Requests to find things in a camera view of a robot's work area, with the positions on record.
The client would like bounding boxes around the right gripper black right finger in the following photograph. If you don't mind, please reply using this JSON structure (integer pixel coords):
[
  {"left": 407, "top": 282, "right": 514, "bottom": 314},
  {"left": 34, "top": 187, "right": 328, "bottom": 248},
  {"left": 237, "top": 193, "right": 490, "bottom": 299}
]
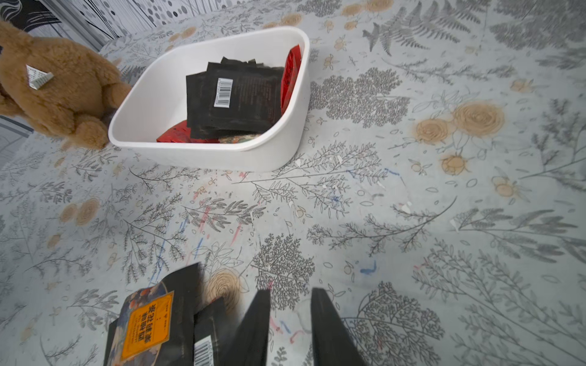
[{"left": 311, "top": 288, "right": 366, "bottom": 366}]

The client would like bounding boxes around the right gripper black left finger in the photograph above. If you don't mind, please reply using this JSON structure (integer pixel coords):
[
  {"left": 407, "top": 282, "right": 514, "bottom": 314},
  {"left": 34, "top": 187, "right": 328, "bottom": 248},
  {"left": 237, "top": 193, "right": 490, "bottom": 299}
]
[{"left": 221, "top": 290, "right": 271, "bottom": 366}]

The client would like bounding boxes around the red foil tea bag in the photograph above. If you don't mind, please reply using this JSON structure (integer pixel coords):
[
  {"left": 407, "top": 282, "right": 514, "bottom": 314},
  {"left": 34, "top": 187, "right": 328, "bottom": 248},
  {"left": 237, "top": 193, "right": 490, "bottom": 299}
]
[{"left": 157, "top": 120, "right": 220, "bottom": 143}]

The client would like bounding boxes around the black tea bag sachet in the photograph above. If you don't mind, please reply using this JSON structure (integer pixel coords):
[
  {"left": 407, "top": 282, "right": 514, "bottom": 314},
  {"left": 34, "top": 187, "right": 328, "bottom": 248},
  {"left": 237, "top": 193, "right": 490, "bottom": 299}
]
[{"left": 186, "top": 58, "right": 284, "bottom": 140}]

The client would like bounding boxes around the black tea bag pile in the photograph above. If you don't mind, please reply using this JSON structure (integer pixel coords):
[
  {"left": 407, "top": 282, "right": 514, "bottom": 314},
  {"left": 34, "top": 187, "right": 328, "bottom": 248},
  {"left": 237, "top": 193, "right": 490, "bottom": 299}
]
[{"left": 193, "top": 297, "right": 233, "bottom": 366}]

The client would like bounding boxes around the orange label tea bag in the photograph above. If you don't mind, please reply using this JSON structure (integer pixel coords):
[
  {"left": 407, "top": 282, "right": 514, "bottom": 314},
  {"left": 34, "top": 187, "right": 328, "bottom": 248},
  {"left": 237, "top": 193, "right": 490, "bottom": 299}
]
[{"left": 104, "top": 263, "right": 202, "bottom": 365}]

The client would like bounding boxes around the white plastic storage box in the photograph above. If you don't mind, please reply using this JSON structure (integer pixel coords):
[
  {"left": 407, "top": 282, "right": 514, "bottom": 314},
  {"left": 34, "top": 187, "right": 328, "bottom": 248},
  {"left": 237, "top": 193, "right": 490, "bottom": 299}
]
[{"left": 108, "top": 27, "right": 311, "bottom": 172}]

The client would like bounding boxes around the brown plush dog toy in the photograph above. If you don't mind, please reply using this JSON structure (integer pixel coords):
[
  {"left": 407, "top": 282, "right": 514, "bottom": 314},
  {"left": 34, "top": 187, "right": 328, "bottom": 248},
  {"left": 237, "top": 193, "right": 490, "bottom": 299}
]
[{"left": 1, "top": 21, "right": 131, "bottom": 149}]

